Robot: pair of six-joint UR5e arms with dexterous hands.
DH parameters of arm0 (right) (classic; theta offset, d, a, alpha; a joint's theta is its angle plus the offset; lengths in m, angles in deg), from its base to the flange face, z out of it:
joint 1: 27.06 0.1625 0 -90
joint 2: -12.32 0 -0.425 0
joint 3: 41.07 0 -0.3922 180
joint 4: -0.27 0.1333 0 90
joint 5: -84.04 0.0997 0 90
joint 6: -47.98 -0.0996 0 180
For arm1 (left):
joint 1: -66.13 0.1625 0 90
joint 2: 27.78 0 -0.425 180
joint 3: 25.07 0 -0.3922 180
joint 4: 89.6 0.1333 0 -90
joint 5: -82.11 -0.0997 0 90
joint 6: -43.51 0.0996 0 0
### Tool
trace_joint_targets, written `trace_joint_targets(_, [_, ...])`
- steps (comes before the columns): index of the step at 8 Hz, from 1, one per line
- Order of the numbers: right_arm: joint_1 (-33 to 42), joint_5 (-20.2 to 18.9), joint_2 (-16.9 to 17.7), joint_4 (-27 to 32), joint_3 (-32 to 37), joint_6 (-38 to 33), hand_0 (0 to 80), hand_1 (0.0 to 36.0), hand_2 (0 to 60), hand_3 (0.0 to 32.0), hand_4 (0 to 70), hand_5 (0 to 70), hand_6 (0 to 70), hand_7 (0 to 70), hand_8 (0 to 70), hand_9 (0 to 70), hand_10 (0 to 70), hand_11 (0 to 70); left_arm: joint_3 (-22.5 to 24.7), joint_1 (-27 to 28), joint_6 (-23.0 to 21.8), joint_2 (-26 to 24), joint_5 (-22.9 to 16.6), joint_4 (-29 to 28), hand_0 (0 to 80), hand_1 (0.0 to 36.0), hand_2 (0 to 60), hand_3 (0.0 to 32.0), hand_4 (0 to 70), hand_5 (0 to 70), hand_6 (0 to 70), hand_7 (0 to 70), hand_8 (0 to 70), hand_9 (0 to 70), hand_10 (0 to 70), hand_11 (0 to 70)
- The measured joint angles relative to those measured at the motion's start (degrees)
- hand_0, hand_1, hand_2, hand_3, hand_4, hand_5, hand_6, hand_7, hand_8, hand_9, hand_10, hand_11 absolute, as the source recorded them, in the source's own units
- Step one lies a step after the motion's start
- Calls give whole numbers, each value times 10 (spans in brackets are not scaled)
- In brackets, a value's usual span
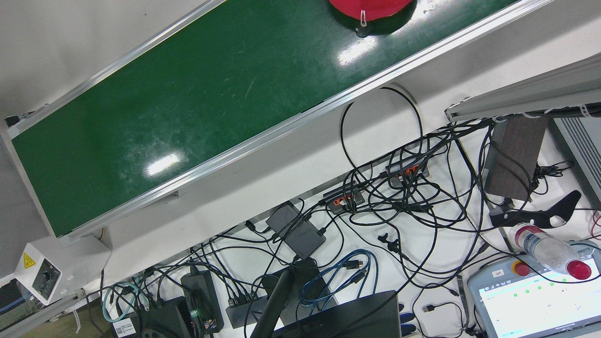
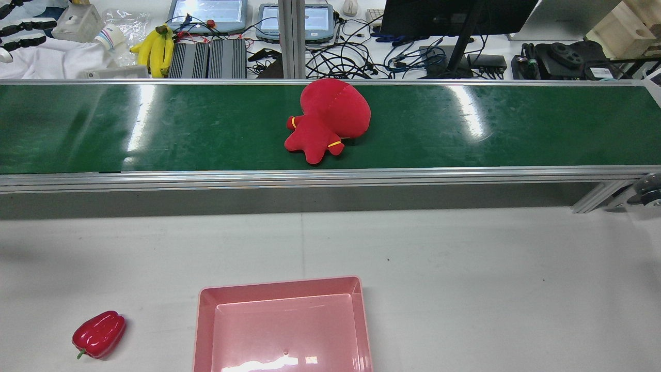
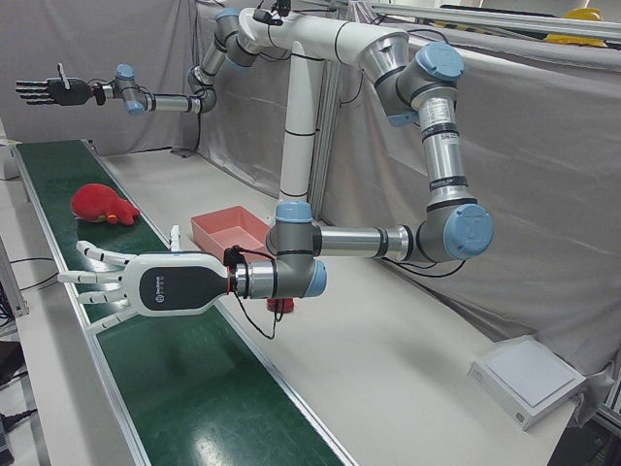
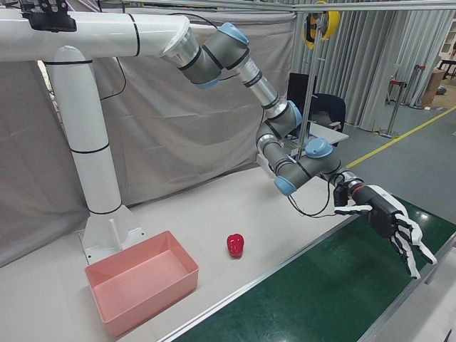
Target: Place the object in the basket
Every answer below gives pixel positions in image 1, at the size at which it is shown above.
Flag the green belt conveyor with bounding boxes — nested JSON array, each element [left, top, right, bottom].
[[0, 0, 557, 247]]

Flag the dark brown block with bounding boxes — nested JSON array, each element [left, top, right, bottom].
[[482, 116, 549, 202]]

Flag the grey teach pendant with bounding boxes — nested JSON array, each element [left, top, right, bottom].
[[467, 242, 601, 338]]

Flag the red plush toy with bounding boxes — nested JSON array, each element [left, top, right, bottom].
[[328, 0, 416, 28]]

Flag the black curved plastic part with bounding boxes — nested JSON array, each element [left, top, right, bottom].
[[488, 190, 583, 230]]

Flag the black power brick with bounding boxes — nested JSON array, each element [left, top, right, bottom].
[[180, 269, 225, 335]]

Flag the blue cable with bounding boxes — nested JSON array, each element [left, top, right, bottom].
[[299, 248, 379, 308]]

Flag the aluminium floor rail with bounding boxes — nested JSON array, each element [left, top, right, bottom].
[[0, 288, 88, 338]]

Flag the dark grey docking adapter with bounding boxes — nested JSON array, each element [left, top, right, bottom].
[[265, 201, 327, 260]]

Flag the white conveyor control box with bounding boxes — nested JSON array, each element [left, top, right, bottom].
[[13, 234, 112, 307]]

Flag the aluminium profile post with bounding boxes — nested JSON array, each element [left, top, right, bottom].
[[445, 54, 601, 123]]

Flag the black computer monitor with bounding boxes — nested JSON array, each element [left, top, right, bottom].
[[271, 290, 402, 338]]

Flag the black hub orange ports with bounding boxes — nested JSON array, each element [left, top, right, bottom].
[[385, 157, 431, 189], [323, 185, 367, 215]]

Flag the teal cable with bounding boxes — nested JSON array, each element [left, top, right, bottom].
[[102, 279, 142, 324]]

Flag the black cable bundle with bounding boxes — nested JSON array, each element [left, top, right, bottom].
[[190, 117, 577, 331]]

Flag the plastic water bottle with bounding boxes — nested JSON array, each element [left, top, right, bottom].
[[509, 223, 593, 281]]

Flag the black usb cable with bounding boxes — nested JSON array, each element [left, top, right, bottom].
[[422, 300, 466, 330]]

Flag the black monitor stand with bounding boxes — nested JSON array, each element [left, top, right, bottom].
[[250, 257, 325, 338]]

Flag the black device with label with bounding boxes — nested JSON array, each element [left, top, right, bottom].
[[111, 296, 191, 338]]

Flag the black ribbed metal box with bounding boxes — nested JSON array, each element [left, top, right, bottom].
[[548, 116, 601, 210]]

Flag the black looped cable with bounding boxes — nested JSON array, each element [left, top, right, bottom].
[[339, 86, 424, 189]]

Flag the black usb hub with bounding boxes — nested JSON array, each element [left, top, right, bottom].
[[225, 292, 266, 330]]

